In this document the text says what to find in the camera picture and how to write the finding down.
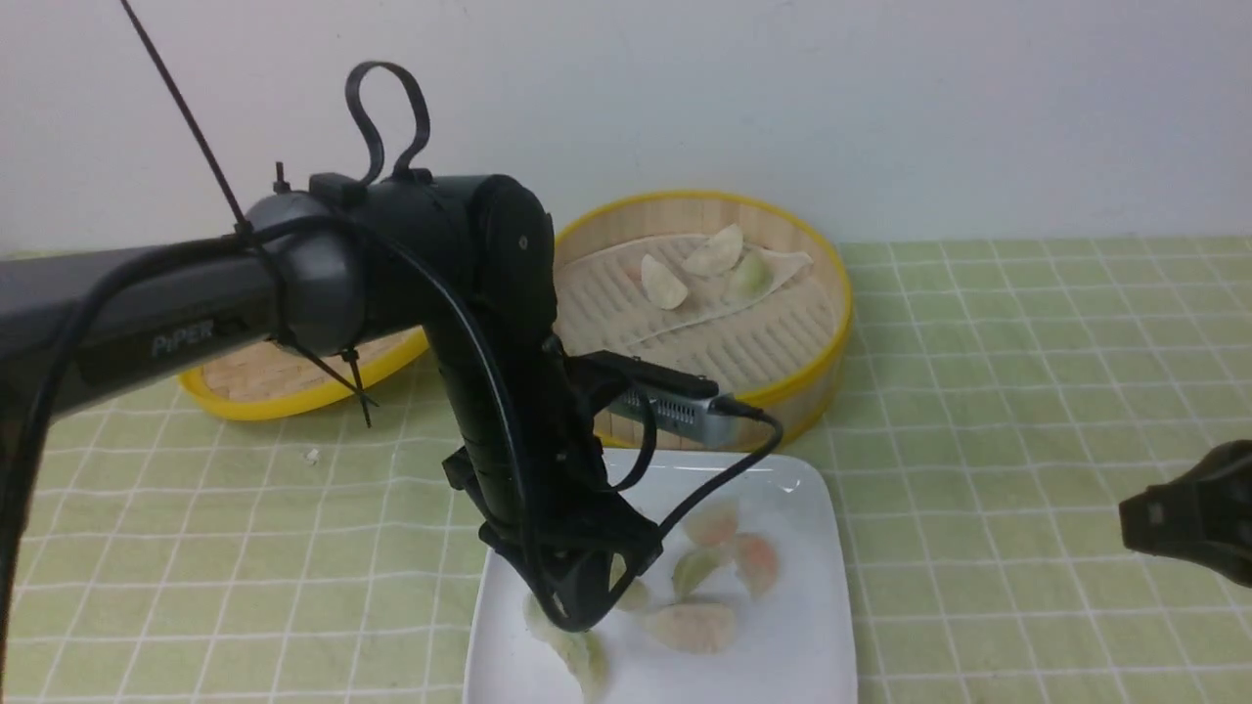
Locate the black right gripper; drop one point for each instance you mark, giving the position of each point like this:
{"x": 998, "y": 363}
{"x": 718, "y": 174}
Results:
{"x": 1202, "y": 517}

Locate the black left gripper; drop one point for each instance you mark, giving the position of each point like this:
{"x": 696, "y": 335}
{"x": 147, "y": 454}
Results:
{"x": 571, "y": 536}

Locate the green dumpling from steamer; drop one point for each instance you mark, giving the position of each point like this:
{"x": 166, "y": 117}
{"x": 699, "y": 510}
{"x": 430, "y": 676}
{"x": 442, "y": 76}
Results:
{"x": 751, "y": 279}

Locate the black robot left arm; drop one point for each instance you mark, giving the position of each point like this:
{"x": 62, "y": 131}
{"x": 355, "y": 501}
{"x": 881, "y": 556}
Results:
{"x": 468, "y": 260}

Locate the pale dumpling on plate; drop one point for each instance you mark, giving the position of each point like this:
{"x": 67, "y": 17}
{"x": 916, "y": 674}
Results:
{"x": 637, "y": 596}

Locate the green centre dumpling on plate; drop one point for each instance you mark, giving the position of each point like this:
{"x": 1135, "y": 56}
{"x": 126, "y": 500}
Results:
{"x": 694, "y": 568}

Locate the green dumpling on plate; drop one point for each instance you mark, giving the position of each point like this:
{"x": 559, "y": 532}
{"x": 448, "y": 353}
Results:
{"x": 581, "y": 653}
{"x": 694, "y": 568}

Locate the pink dumpling on plate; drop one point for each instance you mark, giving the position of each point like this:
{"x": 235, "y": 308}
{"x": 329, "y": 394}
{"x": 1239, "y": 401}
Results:
{"x": 713, "y": 523}

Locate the green left dumpling on plate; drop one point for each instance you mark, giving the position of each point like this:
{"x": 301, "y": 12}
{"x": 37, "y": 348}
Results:
{"x": 581, "y": 653}

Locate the beige dumpling on plate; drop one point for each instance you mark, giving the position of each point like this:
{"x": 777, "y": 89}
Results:
{"x": 696, "y": 627}

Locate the orange dumpling on plate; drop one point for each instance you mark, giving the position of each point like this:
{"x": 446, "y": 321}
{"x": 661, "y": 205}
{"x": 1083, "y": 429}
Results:
{"x": 757, "y": 563}

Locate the white square plate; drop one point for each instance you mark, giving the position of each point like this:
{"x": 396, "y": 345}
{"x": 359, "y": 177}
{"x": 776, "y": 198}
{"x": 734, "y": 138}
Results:
{"x": 793, "y": 645}

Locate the white dumpling in steamer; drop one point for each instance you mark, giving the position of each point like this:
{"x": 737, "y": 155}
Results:
{"x": 661, "y": 287}

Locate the green checkered tablecloth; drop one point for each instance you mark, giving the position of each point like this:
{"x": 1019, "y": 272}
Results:
{"x": 998, "y": 400}

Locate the white steamer liner cloth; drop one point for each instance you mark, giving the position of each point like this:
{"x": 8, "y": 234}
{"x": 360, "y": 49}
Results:
{"x": 602, "y": 304}

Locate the yellow rimmed bamboo steamer basket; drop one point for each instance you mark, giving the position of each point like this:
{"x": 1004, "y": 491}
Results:
{"x": 783, "y": 354}

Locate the yellow rimmed bamboo steamer lid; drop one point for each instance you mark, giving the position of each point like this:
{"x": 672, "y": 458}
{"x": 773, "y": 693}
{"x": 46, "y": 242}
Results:
{"x": 262, "y": 382}

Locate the cream dumpling in steamer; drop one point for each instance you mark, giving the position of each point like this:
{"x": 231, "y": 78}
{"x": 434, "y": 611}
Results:
{"x": 717, "y": 255}

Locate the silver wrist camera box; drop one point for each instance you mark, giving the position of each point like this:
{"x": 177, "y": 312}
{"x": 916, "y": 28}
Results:
{"x": 687, "y": 409}

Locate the black cable tie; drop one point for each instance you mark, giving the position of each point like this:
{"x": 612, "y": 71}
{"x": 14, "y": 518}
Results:
{"x": 245, "y": 215}

